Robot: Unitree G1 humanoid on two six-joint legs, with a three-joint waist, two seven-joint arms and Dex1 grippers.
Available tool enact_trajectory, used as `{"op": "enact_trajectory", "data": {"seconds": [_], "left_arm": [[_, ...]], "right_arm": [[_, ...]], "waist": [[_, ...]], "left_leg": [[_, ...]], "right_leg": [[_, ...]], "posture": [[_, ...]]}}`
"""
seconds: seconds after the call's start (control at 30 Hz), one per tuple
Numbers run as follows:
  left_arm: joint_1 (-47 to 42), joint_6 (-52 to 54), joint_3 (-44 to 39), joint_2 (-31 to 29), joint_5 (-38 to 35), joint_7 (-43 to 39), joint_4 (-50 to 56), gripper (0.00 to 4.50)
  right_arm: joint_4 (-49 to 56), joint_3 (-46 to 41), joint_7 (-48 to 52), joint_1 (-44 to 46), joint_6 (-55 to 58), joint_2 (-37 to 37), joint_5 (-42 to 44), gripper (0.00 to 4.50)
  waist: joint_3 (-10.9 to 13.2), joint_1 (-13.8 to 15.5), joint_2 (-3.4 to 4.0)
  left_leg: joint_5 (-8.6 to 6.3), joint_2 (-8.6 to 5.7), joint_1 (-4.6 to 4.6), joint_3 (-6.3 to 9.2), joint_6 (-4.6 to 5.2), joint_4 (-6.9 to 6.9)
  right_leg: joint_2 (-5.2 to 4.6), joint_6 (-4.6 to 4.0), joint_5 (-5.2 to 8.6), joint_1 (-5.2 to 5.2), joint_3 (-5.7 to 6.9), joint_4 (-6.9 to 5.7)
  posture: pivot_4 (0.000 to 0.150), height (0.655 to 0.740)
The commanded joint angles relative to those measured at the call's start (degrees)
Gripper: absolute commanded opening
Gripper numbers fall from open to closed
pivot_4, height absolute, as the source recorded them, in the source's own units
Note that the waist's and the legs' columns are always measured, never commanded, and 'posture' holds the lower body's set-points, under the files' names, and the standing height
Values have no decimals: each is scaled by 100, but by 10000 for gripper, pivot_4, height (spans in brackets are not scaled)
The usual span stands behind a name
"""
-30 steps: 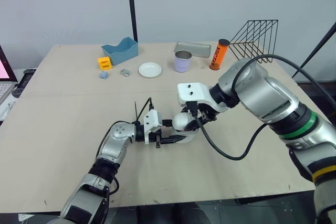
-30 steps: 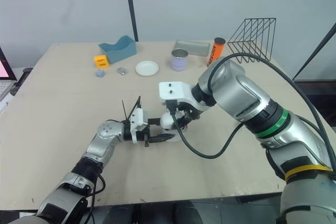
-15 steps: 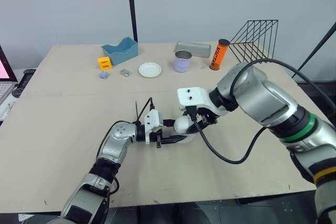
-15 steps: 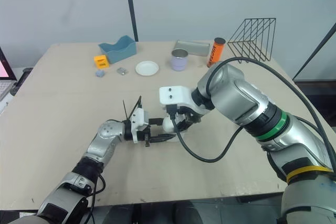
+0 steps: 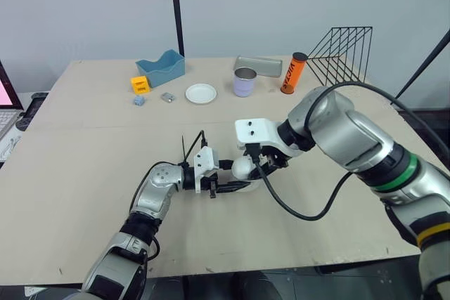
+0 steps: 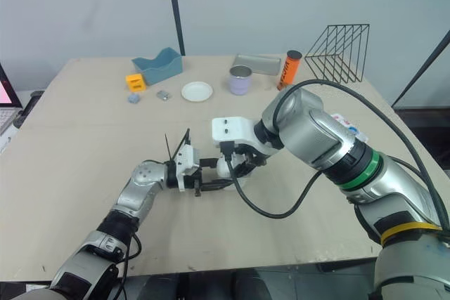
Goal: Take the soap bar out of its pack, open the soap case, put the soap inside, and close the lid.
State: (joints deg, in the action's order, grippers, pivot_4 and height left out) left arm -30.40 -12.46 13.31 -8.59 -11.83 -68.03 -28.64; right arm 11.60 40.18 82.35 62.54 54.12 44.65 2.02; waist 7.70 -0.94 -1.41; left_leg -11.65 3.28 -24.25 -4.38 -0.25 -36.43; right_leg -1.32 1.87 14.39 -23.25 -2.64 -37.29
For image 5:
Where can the white round plate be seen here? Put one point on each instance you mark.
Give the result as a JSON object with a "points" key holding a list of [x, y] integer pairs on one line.
{"points": [[201, 93]]}

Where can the black handheld device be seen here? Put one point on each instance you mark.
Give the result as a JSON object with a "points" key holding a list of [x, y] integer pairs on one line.
{"points": [[33, 108]]}

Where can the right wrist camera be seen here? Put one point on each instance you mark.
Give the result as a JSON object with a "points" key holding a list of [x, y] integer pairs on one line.
{"points": [[255, 130]]}

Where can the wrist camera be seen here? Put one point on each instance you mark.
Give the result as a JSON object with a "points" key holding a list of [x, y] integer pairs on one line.
{"points": [[205, 163], [255, 130]]}

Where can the blue wavy-edged plastic bin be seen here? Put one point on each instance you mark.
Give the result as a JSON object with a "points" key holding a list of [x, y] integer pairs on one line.
{"points": [[165, 70]]}

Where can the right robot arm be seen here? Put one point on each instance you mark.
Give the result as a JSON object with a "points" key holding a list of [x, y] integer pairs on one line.
{"points": [[355, 131]]}

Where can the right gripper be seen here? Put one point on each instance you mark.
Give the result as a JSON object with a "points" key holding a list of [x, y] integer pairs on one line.
{"points": [[276, 160]]}

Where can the grey soap case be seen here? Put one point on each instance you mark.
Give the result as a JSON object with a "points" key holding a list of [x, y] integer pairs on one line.
{"points": [[265, 66]]}

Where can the lavender metal cup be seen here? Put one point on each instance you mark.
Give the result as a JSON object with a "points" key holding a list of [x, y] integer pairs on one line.
{"points": [[245, 85]]}

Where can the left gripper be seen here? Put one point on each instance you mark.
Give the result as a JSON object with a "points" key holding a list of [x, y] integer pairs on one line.
{"points": [[225, 165]]}

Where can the small grey metal object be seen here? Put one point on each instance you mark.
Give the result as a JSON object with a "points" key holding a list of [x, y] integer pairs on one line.
{"points": [[168, 97]]}

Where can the black vertical pole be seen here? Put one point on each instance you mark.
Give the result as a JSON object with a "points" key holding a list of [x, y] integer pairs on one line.
{"points": [[177, 15]]}

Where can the small blue-grey toy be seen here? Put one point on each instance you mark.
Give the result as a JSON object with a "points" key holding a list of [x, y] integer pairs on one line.
{"points": [[139, 100]]}

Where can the black slanted stand leg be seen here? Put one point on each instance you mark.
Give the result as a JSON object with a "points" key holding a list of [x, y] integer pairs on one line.
{"points": [[427, 63]]}

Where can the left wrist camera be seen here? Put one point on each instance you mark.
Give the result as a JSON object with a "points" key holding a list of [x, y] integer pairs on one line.
{"points": [[205, 163]]}

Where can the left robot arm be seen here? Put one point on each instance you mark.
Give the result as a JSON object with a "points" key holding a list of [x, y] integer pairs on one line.
{"points": [[154, 191]]}

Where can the laptop with pink screen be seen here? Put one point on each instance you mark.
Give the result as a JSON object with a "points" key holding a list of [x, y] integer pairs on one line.
{"points": [[7, 117]]}

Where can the white printed paper sheet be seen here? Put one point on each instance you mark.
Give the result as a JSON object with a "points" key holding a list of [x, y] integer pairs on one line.
{"points": [[8, 145]]}

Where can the white soap bar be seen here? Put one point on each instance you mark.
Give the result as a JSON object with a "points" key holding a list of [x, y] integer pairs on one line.
{"points": [[242, 168]]}

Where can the small yellow box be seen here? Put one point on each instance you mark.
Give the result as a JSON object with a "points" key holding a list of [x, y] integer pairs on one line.
{"points": [[140, 84]]}

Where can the orange tube with black lid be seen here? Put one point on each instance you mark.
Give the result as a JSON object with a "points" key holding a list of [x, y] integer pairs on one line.
{"points": [[292, 73]]}

